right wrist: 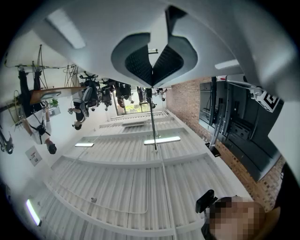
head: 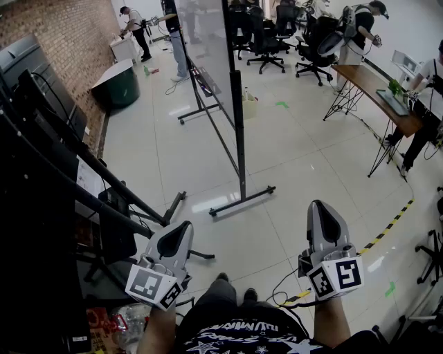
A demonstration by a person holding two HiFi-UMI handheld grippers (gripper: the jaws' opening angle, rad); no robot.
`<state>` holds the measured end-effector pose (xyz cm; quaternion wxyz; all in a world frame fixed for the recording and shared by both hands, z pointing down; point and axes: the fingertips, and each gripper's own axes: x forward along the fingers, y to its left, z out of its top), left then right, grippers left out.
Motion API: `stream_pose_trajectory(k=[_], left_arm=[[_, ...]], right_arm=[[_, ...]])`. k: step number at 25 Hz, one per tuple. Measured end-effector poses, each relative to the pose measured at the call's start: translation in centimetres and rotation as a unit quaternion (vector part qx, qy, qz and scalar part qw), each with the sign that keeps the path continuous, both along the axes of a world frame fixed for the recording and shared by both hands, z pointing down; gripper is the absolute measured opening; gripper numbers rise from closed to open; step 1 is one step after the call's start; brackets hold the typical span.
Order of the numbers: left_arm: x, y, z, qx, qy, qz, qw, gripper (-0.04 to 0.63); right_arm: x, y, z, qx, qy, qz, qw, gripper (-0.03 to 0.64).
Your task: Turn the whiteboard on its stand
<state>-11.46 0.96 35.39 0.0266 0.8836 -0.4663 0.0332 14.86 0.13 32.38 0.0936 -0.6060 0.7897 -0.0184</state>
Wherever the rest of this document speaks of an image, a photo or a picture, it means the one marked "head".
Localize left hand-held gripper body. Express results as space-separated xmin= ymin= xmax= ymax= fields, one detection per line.
xmin=124 ymin=241 xmax=193 ymax=311

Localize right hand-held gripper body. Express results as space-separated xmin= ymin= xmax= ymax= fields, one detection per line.
xmin=298 ymin=241 xmax=365 ymax=301

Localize white whiteboard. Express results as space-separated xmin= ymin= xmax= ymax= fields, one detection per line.
xmin=172 ymin=0 xmax=277 ymax=218

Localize person's right forearm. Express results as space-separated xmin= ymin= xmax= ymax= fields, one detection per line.
xmin=313 ymin=292 xmax=352 ymax=348

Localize person's left forearm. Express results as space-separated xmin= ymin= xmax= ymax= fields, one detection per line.
xmin=136 ymin=304 xmax=178 ymax=354

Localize black computer case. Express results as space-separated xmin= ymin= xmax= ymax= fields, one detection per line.
xmin=98 ymin=187 xmax=138 ymax=264

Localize clear bag of bottles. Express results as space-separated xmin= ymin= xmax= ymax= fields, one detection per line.
xmin=109 ymin=303 xmax=150 ymax=351

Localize yellow black floor strip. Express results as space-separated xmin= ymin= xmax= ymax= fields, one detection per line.
xmin=356 ymin=198 xmax=415 ymax=257

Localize grey trousers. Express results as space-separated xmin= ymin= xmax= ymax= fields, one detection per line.
xmin=188 ymin=278 xmax=278 ymax=316

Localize black display stand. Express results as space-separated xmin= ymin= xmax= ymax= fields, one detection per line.
xmin=0 ymin=103 xmax=215 ymax=261

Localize red carton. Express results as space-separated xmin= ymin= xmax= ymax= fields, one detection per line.
xmin=85 ymin=306 xmax=116 ymax=354

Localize black office chair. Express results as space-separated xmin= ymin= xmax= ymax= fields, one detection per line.
xmin=228 ymin=3 xmax=256 ymax=62
xmin=274 ymin=3 xmax=299 ymax=55
xmin=246 ymin=17 xmax=287 ymax=75
xmin=415 ymin=186 xmax=443 ymax=286
xmin=295 ymin=15 xmax=339 ymax=87

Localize black star print shirt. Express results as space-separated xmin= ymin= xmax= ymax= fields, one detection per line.
xmin=174 ymin=304 xmax=381 ymax=354

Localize beige bucket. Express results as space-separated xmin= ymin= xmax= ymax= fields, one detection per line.
xmin=242 ymin=86 xmax=260 ymax=120

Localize dark flat tray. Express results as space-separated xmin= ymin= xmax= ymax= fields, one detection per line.
xmin=376 ymin=89 xmax=410 ymax=117

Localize small green plant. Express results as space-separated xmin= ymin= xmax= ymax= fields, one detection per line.
xmin=387 ymin=79 xmax=404 ymax=98

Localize white rack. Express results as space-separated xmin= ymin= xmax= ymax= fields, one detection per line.
xmin=390 ymin=49 xmax=422 ymax=82

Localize white cabinet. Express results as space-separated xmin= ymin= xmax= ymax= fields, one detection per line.
xmin=109 ymin=32 xmax=141 ymax=64

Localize large black display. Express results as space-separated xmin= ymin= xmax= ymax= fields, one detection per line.
xmin=0 ymin=33 xmax=88 ymax=142

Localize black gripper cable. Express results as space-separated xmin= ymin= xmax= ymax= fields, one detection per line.
xmin=271 ymin=267 xmax=318 ymax=309

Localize wooden table with wire legs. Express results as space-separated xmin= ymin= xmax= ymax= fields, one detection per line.
xmin=323 ymin=64 xmax=425 ymax=178

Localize black floor cable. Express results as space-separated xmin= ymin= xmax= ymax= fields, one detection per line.
xmin=164 ymin=76 xmax=190 ymax=96

